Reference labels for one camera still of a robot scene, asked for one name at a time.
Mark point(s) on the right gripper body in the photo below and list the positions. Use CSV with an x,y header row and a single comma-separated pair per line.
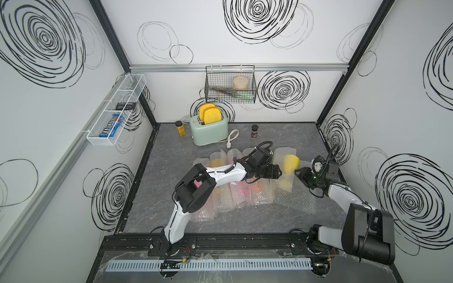
x,y
311,178

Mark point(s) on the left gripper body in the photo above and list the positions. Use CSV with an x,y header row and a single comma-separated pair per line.
x,y
265,171

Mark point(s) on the bubble wrap of orange glass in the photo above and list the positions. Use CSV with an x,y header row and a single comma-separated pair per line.
x,y
250,181

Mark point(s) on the yellow wine glass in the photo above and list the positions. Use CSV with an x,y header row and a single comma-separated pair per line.
x,y
290,165

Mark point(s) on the orange wine glass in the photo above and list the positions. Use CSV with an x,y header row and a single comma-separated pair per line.
x,y
261,190

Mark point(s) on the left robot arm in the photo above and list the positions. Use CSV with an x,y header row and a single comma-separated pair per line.
x,y
193,190

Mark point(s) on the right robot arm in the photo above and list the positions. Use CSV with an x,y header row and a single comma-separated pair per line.
x,y
368,232

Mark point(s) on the pink glass in wrap, middle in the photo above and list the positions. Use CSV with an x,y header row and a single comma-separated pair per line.
x,y
241,194

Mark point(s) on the pink glass in wrap, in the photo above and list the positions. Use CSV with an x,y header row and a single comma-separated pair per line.
x,y
241,194
207,212

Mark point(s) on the yellow-orange glass in wrap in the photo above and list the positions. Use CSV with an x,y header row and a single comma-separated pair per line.
x,y
221,195

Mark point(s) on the pink glass in wrap, leftmost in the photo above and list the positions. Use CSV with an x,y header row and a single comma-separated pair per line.
x,y
207,212

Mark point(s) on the dark spice jar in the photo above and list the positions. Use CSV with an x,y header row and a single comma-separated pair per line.
x,y
254,131

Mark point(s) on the mint green toaster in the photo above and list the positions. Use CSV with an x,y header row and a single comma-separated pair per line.
x,y
208,134

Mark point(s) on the yellow sponge toast front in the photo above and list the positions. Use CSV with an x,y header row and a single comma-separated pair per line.
x,y
212,115

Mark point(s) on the yellow sponge toast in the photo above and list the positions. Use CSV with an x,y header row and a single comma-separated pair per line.
x,y
212,115
203,108

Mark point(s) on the green item in basket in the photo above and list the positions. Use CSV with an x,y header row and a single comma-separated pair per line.
x,y
245,96

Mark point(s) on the yellow sponge toast back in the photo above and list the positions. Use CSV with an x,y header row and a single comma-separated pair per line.
x,y
203,108

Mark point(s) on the beige cup in basket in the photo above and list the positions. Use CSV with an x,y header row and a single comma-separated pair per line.
x,y
240,83

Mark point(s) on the yellow spice jar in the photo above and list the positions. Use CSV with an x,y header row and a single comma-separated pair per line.
x,y
180,128

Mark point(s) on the black small box on shelf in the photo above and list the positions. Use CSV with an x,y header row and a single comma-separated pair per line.
x,y
126,106

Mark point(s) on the blue candy packet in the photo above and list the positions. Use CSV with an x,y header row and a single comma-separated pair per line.
x,y
112,125

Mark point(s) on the white toaster cable plug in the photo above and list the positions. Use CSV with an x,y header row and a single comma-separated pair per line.
x,y
232,136

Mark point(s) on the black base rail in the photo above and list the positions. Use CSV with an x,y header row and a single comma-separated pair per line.
x,y
155,244

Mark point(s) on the black wire wall basket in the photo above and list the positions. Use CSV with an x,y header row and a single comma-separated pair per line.
x,y
219,82

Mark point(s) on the white slotted cable duct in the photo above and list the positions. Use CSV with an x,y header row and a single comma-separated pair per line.
x,y
251,264

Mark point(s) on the white wire wall shelf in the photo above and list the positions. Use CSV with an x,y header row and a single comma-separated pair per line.
x,y
129,88

